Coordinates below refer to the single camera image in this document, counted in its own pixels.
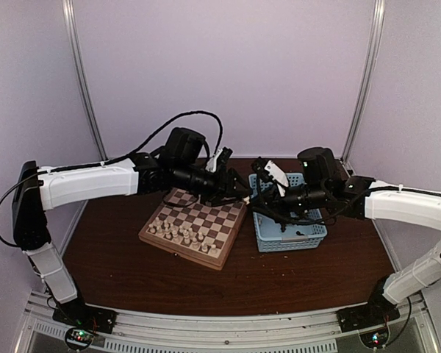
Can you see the left aluminium frame post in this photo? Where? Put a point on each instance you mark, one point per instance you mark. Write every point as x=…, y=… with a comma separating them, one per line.
x=71, y=28

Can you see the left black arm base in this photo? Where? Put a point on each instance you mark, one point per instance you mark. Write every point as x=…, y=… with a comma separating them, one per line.
x=77, y=313

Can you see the white rook chess piece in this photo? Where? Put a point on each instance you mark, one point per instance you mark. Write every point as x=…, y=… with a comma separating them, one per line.
x=158, y=221

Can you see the white pawn chess piece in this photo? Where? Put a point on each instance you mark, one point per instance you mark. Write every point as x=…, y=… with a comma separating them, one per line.
x=167, y=232

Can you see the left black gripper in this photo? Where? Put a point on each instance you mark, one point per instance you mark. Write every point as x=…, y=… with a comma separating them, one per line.
x=226, y=189

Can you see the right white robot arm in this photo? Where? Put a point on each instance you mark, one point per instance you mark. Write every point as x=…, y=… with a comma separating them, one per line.
x=409, y=219

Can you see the front aluminium rail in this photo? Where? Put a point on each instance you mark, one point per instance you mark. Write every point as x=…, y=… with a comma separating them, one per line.
x=312, y=331

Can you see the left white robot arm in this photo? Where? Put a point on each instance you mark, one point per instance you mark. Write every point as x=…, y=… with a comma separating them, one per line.
x=48, y=203

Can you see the wooden folding chess board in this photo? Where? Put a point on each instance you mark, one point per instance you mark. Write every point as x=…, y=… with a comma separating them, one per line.
x=220, y=226

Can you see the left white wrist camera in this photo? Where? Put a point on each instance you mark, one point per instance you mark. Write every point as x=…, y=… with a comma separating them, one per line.
x=219, y=158

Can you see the white queen chess piece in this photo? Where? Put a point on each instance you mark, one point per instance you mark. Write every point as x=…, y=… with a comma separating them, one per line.
x=186, y=239

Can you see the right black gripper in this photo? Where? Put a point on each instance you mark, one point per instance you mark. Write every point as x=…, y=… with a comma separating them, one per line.
x=270, y=196

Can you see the aluminium frame post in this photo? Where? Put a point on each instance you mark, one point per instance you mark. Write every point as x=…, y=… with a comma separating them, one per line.
x=71, y=28
x=373, y=46

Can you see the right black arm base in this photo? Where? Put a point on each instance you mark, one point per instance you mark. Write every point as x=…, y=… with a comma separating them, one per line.
x=377, y=311

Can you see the light blue plastic basket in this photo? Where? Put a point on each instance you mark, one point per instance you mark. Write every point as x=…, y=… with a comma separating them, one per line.
x=269, y=234

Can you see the right aluminium frame post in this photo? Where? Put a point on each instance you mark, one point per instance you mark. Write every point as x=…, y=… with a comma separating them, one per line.
x=373, y=46

